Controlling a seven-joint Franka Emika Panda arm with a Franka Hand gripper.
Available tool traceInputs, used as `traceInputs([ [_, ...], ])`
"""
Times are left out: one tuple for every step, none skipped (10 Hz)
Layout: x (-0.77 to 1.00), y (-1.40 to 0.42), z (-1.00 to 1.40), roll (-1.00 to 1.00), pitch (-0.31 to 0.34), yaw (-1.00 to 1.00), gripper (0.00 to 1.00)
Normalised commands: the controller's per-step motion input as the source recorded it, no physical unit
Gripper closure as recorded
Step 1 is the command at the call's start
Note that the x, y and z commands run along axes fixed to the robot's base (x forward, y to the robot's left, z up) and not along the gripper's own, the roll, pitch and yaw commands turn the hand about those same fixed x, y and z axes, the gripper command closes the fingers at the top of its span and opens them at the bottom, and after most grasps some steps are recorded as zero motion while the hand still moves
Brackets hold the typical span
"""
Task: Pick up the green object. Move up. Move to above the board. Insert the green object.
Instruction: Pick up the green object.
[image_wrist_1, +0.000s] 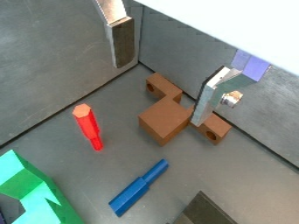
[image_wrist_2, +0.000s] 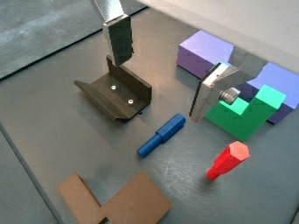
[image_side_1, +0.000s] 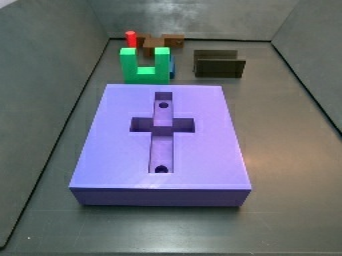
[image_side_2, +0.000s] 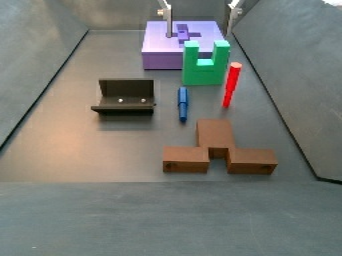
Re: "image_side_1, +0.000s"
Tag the green U-shaped block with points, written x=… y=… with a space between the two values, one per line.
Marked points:
x=145 y=74

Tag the brown T-shaped block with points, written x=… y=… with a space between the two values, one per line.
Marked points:
x=167 y=40

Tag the purple board with cross slot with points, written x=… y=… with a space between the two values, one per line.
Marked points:
x=161 y=149

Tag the dark olive slotted block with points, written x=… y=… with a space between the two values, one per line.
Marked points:
x=218 y=64

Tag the blue peg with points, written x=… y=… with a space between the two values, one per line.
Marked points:
x=171 y=67

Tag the red cylindrical peg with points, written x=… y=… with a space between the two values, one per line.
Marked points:
x=131 y=39

